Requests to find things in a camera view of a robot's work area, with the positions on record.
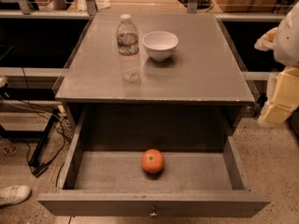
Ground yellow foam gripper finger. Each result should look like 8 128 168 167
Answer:
258 67 299 127
254 27 278 51

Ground orange fruit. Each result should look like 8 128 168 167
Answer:
141 149 164 174

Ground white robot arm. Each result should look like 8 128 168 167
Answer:
254 2 299 128

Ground open grey top drawer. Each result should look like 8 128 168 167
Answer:
36 105 272 218

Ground small metal drawer knob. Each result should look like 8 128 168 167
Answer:
149 206 157 218

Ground white ceramic bowl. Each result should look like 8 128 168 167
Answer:
142 31 178 62

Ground clear plastic water bottle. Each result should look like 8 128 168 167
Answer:
116 14 140 82

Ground black table leg stand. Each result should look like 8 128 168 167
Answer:
28 109 59 177

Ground white sneaker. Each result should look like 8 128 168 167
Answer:
0 185 31 206

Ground black cable bundle on shelf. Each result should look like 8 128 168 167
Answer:
172 0 215 10

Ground black floor cables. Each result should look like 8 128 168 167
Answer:
0 67 74 189

